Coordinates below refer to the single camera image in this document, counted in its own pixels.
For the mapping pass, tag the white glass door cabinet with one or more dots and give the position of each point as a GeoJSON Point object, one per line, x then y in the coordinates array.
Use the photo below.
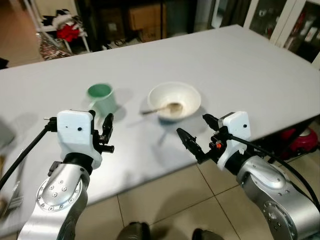
{"type": "Point", "coordinates": [280, 25]}

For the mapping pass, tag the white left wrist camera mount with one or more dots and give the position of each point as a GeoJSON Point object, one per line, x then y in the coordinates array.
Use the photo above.
{"type": "Point", "coordinates": [75, 132]}

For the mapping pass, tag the metal fork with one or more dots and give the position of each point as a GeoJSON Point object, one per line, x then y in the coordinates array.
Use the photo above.
{"type": "Point", "coordinates": [15, 192]}

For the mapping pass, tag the green ceramic mug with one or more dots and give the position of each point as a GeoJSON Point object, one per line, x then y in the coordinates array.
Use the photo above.
{"type": "Point", "coordinates": [102, 100]}

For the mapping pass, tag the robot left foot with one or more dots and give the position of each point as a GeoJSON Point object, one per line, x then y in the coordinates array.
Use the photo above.
{"type": "Point", "coordinates": [134, 232]}

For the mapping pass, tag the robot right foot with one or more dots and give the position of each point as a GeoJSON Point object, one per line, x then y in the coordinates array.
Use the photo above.
{"type": "Point", "coordinates": [206, 235]}

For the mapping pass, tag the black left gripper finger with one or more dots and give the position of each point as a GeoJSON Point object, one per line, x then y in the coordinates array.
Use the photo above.
{"type": "Point", "coordinates": [108, 127]}
{"type": "Point", "coordinates": [92, 115]}

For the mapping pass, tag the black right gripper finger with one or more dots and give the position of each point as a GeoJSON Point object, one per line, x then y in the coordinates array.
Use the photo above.
{"type": "Point", "coordinates": [211, 120]}
{"type": "Point", "coordinates": [190, 141]}

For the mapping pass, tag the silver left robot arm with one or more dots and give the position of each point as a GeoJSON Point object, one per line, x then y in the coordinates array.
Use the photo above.
{"type": "Point", "coordinates": [60, 192]}

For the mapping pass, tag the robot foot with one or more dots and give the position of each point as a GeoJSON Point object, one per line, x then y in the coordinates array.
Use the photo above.
{"type": "Point", "coordinates": [134, 232]}
{"type": "Point", "coordinates": [206, 235]}

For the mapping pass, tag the red cloth bundle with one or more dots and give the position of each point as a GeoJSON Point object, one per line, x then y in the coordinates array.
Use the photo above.
{"type": "Point", "coordinates": [67, 31]}

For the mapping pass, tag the metal spoon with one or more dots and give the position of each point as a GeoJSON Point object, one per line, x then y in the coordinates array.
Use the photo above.
{"type": "Point", "coordinates": [165, 108]}

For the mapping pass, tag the red vacuum cleaner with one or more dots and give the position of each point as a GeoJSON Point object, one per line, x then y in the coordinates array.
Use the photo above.
{"type": "Point", "coordinates": [299, 140]}

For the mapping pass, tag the white metal rack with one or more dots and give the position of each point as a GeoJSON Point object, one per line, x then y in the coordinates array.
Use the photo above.
{"type": "Point", "coordinates": [80, 37]}

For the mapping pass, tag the white bowl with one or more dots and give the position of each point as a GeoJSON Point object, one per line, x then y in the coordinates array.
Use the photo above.
{"type": "Point", "coordinates": [175, 97]}

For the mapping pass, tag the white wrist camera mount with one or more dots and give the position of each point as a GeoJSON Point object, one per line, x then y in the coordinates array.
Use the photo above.
{"type": "Point", "coordinates": [235, 137]}
{"type": "Point", "coordinates": [75, 132]}

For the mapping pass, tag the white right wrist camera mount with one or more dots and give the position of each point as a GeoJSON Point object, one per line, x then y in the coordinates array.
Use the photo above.
{"type": "Point", "coordinates": [235, 137]}

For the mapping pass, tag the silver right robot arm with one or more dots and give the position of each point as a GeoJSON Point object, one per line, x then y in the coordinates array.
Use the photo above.
{"type": "Point", "coordinates": [272, 197]}

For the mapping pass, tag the brown cardboard box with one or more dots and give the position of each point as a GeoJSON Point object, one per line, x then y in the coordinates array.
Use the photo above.
{"type": "Point", "coordinates": [146, 19]}

